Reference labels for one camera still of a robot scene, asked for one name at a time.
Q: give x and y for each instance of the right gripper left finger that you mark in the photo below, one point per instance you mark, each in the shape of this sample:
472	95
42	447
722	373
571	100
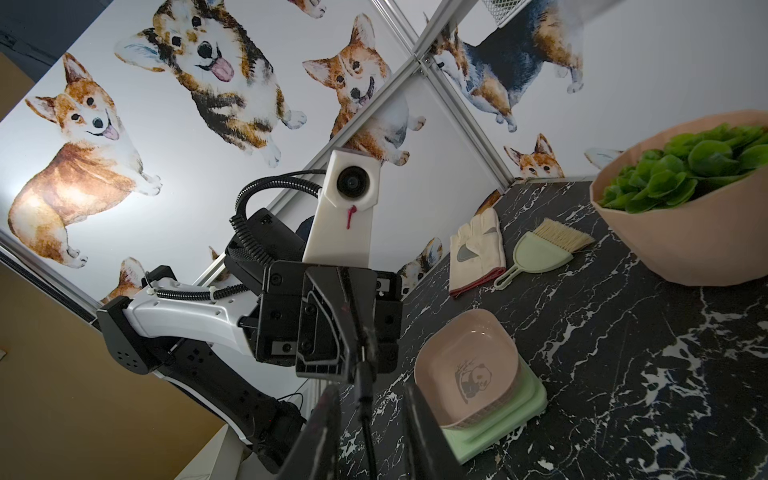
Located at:
315	455

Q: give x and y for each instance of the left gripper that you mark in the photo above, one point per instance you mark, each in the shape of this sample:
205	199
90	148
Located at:
323	320

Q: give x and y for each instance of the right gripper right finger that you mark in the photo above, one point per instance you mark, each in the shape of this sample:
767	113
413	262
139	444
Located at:
427	452

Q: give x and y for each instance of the green electronic scale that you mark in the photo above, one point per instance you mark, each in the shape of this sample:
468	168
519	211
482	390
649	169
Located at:
529	401

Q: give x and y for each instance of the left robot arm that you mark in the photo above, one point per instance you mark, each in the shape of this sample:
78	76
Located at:
172	329

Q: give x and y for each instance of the pink square bowl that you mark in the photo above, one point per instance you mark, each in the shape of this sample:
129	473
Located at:
468	369

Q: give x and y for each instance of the beige work glove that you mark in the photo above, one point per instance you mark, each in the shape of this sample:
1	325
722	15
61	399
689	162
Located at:
476	253

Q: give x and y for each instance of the green hand brush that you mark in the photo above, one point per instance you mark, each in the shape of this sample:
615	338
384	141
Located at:
550	246

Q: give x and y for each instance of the pink pot with green plant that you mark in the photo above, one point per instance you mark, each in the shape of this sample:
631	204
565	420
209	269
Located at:
691	201

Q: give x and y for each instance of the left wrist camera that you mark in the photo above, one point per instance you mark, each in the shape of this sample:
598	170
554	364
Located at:
342	228

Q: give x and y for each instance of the white wire wall basket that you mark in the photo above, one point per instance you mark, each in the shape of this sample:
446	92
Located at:
502	11

